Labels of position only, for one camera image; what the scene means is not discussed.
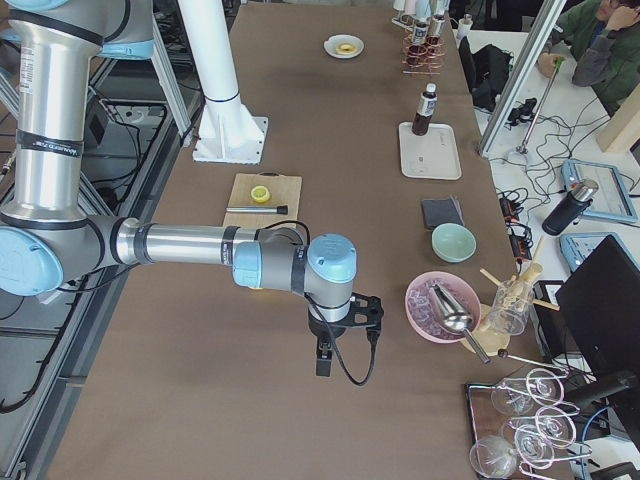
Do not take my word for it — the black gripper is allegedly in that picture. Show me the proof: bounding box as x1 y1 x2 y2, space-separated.
306 293 384 377

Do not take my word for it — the white round plate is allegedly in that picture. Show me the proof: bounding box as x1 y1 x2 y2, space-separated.
323 34 364 60

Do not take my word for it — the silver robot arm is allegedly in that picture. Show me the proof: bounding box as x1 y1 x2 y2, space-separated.
1 1 383 376

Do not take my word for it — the black glass tray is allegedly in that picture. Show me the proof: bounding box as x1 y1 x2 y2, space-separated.
465 384 591 479

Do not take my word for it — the cream rabbit tray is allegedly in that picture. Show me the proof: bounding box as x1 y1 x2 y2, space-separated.
398 122 462 181

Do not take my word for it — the brown drink bottle on tray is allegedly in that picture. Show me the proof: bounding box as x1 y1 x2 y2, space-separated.
411 83 437 136

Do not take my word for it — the pink bowl with ice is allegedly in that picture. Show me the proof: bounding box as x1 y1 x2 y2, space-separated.
405 271 481 344

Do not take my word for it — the steel ice scoop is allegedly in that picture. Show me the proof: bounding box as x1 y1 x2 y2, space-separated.
432 284 490 364

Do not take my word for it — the wooden cutting board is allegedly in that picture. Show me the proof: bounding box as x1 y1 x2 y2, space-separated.
223 173 302 228

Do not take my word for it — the mint green bowl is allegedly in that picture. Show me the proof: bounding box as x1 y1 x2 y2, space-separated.
431 223 477 263

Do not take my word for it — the half lemon slice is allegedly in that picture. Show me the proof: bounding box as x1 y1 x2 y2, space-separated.
250 185 271 204

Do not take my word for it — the grey folded cloth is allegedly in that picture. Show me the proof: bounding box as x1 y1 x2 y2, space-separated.
421 196 464 229

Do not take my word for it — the clear glass mug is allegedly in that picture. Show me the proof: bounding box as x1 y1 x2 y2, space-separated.
487 280 533 335

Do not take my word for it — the wine glass lying front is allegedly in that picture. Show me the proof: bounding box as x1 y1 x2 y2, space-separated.
469 435 518 479

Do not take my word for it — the wine glass upper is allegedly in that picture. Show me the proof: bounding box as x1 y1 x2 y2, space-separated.
491 368 564 416

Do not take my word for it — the wine glass lower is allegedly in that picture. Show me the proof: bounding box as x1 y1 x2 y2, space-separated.
514 425 555 469

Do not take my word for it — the wine glass middle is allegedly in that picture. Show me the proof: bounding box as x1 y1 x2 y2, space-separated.
499 406 577 449

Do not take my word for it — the black monitor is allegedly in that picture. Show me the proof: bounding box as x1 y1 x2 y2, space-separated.
556 235 639 428

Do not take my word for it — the black thermos bottle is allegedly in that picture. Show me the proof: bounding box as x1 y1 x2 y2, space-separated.
542 178 599 236

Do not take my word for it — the blue teach pendant tablet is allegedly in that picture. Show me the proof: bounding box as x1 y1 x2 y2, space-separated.
561 159 638 223

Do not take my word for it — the black bag on desk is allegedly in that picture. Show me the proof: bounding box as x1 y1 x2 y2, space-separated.
458 37 511 112

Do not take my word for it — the dark bottle in rack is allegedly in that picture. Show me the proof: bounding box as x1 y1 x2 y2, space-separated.
407 21 428 63
427 14 446 49

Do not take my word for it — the seated person green jacket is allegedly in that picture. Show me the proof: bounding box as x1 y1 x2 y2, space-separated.
537 1 639 114

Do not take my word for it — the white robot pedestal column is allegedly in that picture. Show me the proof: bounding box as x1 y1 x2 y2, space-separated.
179 0 268 165

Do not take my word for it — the copper wire bottle rack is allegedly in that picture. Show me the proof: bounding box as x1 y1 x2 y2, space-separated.
402 16 445 76

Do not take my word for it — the aluminium frame post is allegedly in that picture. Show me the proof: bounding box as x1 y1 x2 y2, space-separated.
478 0 566 159

